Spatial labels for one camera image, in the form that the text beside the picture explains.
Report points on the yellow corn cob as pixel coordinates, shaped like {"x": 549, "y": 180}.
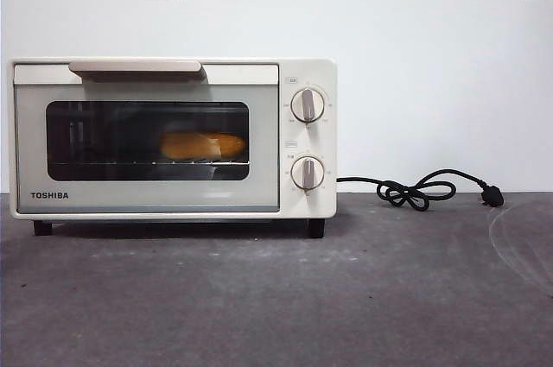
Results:
{"x": 186, "y": 146}

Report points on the cream oven knob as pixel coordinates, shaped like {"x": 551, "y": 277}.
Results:
{"x": 307, "y": 173}
{"x": 307, "y": 105}

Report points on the cream toaster oven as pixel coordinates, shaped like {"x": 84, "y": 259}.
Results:
{"x": 313, "y": 69}

